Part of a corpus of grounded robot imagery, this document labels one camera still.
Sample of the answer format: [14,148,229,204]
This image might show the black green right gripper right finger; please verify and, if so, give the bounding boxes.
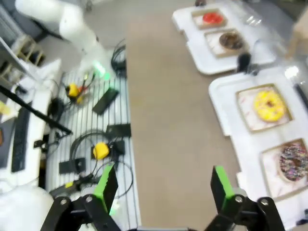
[204,165,286,231]

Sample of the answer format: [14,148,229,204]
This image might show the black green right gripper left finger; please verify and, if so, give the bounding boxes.
[39,162,121,231]

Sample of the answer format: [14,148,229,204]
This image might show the brown cardboard donut box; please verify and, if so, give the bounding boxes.
[204,28,251,59]
[259,138,308,201]
[235,83,294,133]
[191,8,228,31]

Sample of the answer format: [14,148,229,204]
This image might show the yellow glazed donut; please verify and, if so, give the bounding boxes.
[252,90,287,122]

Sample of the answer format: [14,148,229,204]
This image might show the chocolate donut with coloured sprinkles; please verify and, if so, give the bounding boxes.
[279,142,308,182]

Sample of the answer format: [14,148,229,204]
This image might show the chocolate glazed donut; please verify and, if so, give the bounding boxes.
[218,32,245,50]

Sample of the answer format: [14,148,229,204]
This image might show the red glazed donut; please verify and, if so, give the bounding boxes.
[202,12,223,25]

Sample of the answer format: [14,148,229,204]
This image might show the black flat mounting plate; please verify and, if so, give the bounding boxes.
[59,157,86,175]

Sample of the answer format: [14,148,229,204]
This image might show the yellow emergency stop button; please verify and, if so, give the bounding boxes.
[93,142,111,160]
[66,83,80,98]

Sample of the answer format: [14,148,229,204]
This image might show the white slotted mounting platform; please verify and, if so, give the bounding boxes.
[45,69,141,231]

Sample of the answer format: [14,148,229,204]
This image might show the white display tray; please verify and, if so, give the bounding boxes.
[208,72,308,205]
[172,7,277,76]

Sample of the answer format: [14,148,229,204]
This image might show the black rectangular power box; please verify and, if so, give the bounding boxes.
[92,88,120,115]

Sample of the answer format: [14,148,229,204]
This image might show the black keyboard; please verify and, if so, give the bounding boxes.
[11,108,31,173]

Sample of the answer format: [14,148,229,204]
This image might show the white computer desk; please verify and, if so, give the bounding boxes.
[0,59,62,190]

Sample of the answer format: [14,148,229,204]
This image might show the black long pole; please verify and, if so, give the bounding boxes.
[0,85,73,135]

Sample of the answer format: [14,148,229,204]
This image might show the clear hinged tray lid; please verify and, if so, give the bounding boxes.
[237,38,308,114]
[194,0,296,73]

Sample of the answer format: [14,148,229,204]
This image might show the wooden shelf rack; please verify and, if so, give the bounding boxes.
[0,35,47,83]

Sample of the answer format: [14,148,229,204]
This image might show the black looped cable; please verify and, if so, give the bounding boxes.
[71,130,114,170]

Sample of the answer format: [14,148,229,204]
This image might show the black flat bracket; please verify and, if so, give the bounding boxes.
[105,124,132,137]

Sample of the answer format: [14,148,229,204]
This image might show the black cable bundle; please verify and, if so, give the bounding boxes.
[111,39,127,78]

